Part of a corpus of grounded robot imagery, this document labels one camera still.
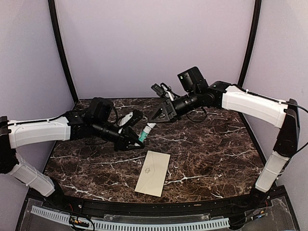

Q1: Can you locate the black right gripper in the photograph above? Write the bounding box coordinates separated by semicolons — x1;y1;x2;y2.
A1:
148;89;201;123

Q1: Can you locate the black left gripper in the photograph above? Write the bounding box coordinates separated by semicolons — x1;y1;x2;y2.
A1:
92;119;145;152

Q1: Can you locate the green white glue stick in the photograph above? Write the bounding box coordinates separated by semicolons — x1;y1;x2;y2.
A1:
139;123;156;142

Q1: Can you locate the cream paper envelope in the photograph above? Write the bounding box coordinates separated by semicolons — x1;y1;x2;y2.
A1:
135;151;170;197

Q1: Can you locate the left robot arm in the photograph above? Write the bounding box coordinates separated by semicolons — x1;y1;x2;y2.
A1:
0;97;144;210

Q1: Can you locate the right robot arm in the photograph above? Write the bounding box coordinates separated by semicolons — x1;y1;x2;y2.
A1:
148;66;300;209

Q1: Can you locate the white slotted cable duct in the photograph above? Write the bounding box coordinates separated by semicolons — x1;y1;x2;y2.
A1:
30;206;230;231

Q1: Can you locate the black curved front rail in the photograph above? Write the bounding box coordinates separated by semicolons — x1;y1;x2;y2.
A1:
63;189;272;218

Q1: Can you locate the right black frame post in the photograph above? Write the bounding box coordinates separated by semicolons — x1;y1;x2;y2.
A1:
238;0;262;87

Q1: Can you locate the black frame post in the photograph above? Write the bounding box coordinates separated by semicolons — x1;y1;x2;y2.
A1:
48;0;79;104
238;0;262;87

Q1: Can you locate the left black frame post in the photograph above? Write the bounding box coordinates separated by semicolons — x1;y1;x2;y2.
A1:
48;0;79;104

